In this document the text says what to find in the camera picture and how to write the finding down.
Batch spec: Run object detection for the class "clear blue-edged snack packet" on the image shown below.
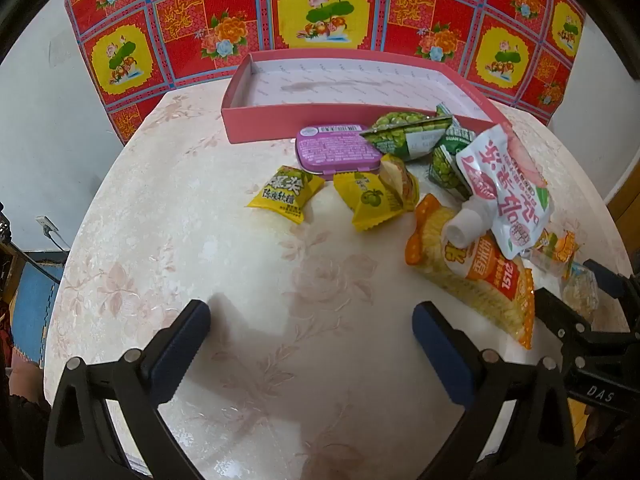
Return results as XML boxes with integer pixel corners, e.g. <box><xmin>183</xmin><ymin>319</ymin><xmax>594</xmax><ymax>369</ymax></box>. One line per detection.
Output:
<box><xmin>560</xmin><ymin>262</ymin><xmax>600</xmax><ymax>323</ymax></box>

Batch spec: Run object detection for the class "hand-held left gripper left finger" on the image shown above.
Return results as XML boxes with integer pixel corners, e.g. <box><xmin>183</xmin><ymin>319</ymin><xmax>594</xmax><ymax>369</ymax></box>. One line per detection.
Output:
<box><xmin>44</xmin><ymin>299</ymin><xmax>213</xmax><ymax>480</ymax></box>

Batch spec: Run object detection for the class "green pea snack packet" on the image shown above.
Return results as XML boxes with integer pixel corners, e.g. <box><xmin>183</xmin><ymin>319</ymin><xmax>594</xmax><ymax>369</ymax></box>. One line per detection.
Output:
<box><xmin>427</xmin><ymin>104</ymin><xmax>476</xmax><ymax>201</ymax></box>
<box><xmin>360</xmin><ymin>110</ymin><xmax>453</xmax><ymax>162</ymax></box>

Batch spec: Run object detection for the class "brown wooden panel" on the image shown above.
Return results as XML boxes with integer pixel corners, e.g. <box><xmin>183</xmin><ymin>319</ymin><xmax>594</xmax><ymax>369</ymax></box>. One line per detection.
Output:
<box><xmin>605</xmin><ymin>162</ymin><xmax>640</xmax><ymax>261</ymax></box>

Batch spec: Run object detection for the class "purple candy tin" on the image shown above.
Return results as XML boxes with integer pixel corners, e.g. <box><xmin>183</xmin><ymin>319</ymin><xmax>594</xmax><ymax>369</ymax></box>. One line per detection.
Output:
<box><xmin>295</xmin><ymin>122</ymin><xmax>383</xmax><ymax>181</ymax></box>

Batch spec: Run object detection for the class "yellow candy packet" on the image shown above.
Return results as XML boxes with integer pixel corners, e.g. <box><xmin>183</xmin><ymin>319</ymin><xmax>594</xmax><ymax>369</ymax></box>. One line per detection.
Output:
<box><xmin>245</xmin><ymin>165</ymin><xmax>326</xmax><ymax>223</ymax></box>
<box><xmin>332</xmin><ymin>170</ymin><xmax>408</xmax><ymax>232</ymax></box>

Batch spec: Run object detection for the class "red floral printed cloth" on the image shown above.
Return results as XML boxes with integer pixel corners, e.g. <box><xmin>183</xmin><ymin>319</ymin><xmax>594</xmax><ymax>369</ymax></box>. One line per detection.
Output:
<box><xmin>64</xmin><ymin>0</ymin><xmax>586</xmax><ymax>147</ymax></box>

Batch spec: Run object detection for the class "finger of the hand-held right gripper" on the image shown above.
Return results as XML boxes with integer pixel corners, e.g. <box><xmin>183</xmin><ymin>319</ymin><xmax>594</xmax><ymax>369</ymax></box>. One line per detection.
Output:
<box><xmin>532</xmin><ymin>287</ymin><xmax>601</xmax><ymax>347</ymax></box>
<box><xmin>582</xmin><ymin>259</ymin><xmax>640</xmax><ymax>307</ymax></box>

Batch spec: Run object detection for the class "pink cardboard box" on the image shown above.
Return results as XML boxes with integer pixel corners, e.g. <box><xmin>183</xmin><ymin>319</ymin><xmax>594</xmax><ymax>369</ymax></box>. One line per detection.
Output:
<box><xmin>221</xmin><ymin>50</ymin><xmax>511</xmax><ymax>146</ymax></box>

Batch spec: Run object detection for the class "white pink spouted pouch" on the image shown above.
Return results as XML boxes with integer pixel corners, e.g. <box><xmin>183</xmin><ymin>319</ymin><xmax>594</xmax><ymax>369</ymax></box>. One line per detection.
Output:
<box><xmin>441</xmin><ymin>122</ymin><xmax>553</xmax><ymax>261</ymax></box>

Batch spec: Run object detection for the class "orange corn snack packet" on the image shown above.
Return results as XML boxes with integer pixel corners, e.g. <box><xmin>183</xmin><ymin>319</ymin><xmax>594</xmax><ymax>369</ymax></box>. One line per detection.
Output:
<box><xmin>404</xmin><ymin>194</ymin><xmax>536</xmax><ymax>351</ymax></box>

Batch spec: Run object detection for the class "clear burger candy packet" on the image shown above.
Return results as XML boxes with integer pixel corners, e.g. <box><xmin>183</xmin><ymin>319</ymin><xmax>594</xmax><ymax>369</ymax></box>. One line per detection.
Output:
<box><xmin>380</xmin><ymin>154</ymin><xmax>421</xmax><ymax>211</ymax></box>

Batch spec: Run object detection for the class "blue board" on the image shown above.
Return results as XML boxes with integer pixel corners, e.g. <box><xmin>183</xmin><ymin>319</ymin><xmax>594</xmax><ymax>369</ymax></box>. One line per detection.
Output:
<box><xmin>10</xmin><ymin>260</ymin><xmax>66</xmax><ymax>366</ymax></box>

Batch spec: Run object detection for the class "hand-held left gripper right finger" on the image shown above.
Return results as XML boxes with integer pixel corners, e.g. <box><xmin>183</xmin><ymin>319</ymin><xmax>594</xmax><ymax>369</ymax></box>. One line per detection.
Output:
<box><xmin>411</xmin><ymin>301</ymin><xmax>593</xmax><ymax>480</ymax></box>

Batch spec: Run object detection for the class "black cable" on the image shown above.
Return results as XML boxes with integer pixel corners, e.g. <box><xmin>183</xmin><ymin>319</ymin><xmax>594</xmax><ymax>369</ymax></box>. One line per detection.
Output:
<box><xmin>44</xmin><ymin>227</ymin><xmax>72</xmax><ymax>252</ymax></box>

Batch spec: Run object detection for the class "orange gummy candy packet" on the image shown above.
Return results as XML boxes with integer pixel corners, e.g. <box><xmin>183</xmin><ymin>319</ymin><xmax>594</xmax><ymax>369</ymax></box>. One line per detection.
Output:
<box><xmin>530</xmin><ymin>230</ymin><xmax>581</xmax><ymax>281</ymax></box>

